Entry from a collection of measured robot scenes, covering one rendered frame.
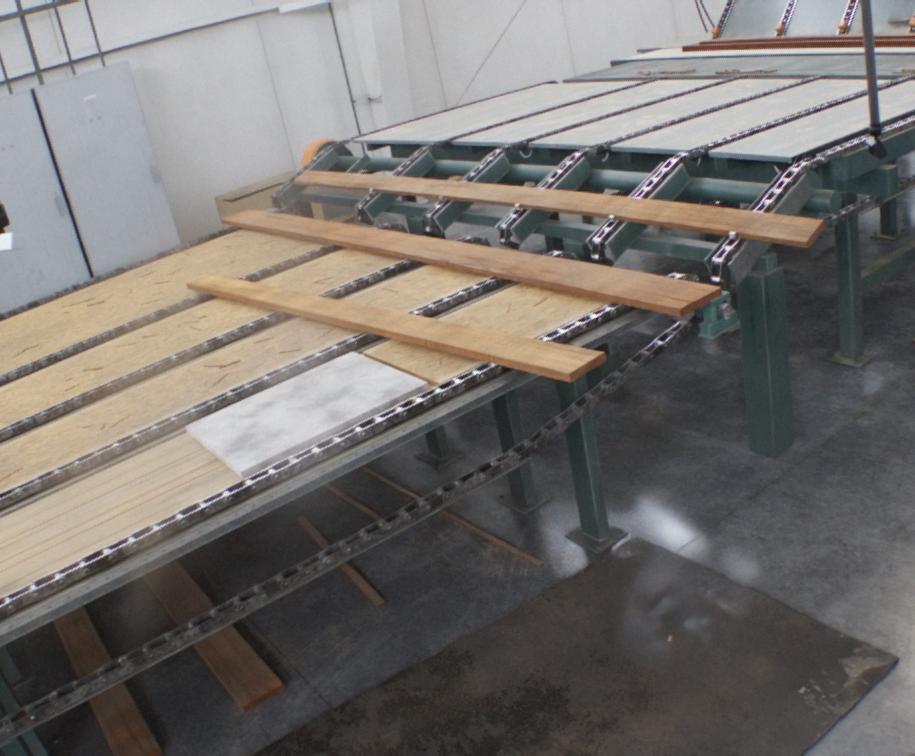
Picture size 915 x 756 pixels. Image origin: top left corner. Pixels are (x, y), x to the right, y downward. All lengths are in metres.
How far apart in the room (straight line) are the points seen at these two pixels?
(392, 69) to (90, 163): 2.84
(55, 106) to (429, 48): 3.96
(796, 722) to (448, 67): 8.22
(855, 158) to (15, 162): 5.95
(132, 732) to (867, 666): 2.22
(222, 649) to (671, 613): 1.50
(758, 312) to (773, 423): 0.45
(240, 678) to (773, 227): 2.34
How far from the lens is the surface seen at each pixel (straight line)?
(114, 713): 3.19
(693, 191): 3.94
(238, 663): 3.15
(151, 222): 7.82
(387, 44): 8.53
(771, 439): 3.61
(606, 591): 3.03
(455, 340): 2.80
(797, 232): 3.18
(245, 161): 8.71
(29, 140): 7.59
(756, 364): 3.49
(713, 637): 2.81
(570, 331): 2.79
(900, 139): 4.18
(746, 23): 8.80
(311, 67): 9.01
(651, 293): 2.90
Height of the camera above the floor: 1.87
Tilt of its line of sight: 24 degrees down
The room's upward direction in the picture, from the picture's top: 12 degrees counter-clockwise
